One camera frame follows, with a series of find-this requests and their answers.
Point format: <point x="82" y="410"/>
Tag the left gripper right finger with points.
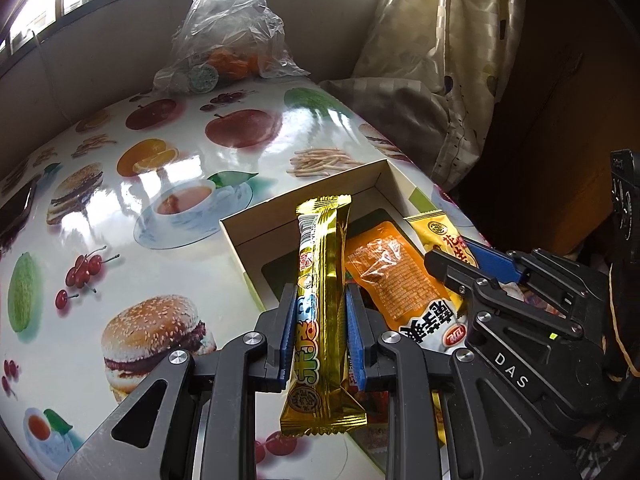
<point x="448" y="415"/>

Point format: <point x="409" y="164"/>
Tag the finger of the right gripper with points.
<point x="544" y="357"/>
<point x="558" y="285"/>

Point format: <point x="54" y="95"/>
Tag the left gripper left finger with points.
<point x="194" y="413"/>

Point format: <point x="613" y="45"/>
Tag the gold long snack bar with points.
<point x="318" y="402"/>

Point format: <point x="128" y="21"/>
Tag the yellow peanut crisp packet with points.
<point x="435" y="230"/>

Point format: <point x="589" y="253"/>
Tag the red black plum candy packet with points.
<point x="375" y="404"/>

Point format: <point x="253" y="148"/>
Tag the green white cardboard box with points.
<point x="258" y="238"/>

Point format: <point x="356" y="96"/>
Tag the cream patterned curtain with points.
<point x="429" y="76"/>

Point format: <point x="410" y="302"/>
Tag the black smartphone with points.
<point x="16" y="210"/>

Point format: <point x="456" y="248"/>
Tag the clear plastic bag with items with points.
<point x="224" y="41"/>

